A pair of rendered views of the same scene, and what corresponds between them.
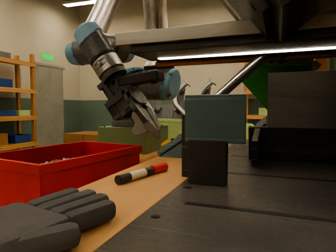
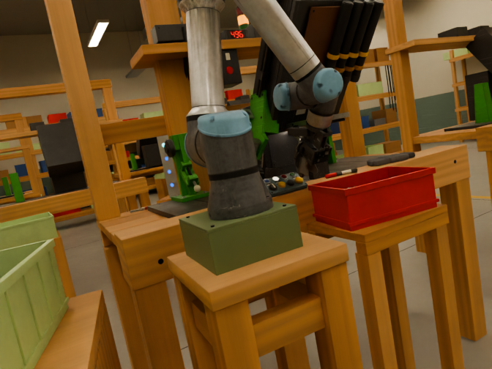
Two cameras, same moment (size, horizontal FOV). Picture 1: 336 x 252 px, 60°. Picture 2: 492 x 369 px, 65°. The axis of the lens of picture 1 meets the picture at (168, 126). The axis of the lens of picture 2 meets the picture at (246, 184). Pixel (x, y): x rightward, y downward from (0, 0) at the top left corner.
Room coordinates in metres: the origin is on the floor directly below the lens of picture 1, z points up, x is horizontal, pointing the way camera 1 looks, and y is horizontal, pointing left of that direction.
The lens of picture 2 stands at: (1.82, 0.77, 1.11)
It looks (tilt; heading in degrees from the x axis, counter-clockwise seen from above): 7 degrees down; 223
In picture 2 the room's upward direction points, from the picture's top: 11 degrees counter-clockwise
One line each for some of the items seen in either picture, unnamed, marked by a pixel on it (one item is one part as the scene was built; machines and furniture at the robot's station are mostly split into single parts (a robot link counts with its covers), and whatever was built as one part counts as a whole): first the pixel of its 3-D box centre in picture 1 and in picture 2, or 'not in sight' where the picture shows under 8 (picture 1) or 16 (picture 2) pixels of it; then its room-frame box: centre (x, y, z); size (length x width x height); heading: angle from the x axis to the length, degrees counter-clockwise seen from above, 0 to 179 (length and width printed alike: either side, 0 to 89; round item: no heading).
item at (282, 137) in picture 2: not in sight; (279, 138); (0.33, -0.35, 1.07); 0.30 x 0.18 x 0.34; 159
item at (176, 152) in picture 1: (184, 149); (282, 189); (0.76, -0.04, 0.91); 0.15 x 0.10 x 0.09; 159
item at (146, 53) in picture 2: not in sight; (230, 50); (0.39, -0.50, 1.52); 0.90 x 0.25 x 0.04; 159
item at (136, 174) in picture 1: (143, 172); (341, 173); (0.50, 0.04, 0.91); 0.13 x 0.02 x 0.02; 146
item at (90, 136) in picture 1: (94, 142); not in sight; (6.65, 1.68, 0.22); 1.20 x 0.81 x 0.44; 66
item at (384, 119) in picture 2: not in sight; (348, 115); (-4.95, -2.64, 1.14); 2.45 x 0.55 x 2.28; 161
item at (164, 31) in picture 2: not in sight; (170, 34); (0.67, -0.56, 1.59); 0.15 x 0.07 x 0.07; 159
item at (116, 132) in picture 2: not in sight; (232, 114); (0.35, -0.60, 1.23); 1.30 x 0.05 x 0.09; 159
